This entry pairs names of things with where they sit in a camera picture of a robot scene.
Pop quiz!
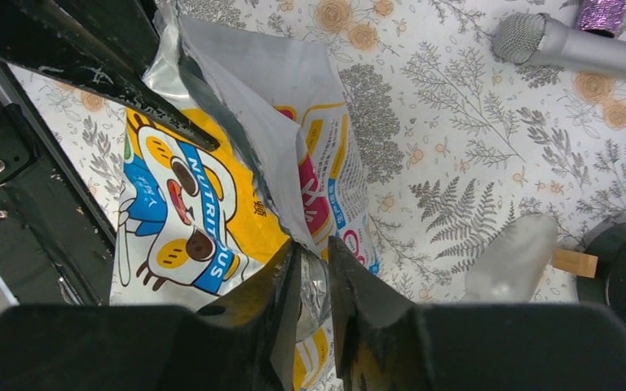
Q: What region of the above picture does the purple glitter microphone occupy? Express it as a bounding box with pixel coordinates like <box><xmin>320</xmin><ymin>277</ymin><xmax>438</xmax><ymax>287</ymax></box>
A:
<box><xmin>575</xmin><ymin>0</ymin><xmax>626</xmax><ymax>38</ymax></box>

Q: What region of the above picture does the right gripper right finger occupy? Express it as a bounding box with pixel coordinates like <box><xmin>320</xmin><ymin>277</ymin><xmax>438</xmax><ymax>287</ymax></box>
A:
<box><xmin>328</xmin><ymin>237</ymin><xmax>626</xmax><ymax>390</ymax></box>

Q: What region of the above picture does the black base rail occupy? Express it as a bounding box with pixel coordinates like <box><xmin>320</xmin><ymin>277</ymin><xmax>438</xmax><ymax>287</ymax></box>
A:
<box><xmin>0</xmin><ymin>61</ymin><xmax>115</xmax><ymax>305</ymax></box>

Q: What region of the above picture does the grey microphone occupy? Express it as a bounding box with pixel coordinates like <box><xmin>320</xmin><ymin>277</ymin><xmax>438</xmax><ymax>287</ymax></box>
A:
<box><xmin>492</xmin><ymin>13</ymin><xmax>626</xmax><ymax>80</ymax></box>

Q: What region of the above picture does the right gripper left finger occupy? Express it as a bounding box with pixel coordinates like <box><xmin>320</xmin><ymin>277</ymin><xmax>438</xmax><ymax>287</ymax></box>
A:
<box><xmin>0</xmin><ymin>241</ymin><xmax>302</xmax><ymax>390</ymax></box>

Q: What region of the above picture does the clear plastic scoop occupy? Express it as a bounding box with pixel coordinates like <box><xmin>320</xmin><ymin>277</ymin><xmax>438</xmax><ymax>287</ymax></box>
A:
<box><xmin>462</xmin><ymin>214</ymin><xmax>558</xmax><ymax>303</ymax></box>

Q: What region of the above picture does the cat food bag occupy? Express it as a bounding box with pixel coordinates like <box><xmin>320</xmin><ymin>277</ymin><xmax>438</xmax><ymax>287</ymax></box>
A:
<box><xmin>110</xmin><ymin>2</ymin><xmax>379</xmax><ymax>390</ymax></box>

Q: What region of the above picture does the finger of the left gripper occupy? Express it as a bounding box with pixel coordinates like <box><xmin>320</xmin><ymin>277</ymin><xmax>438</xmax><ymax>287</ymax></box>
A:
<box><xmin>0</xmin><ymin>1</ymin><xmax>219</xmax><ymax>151</ymax></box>

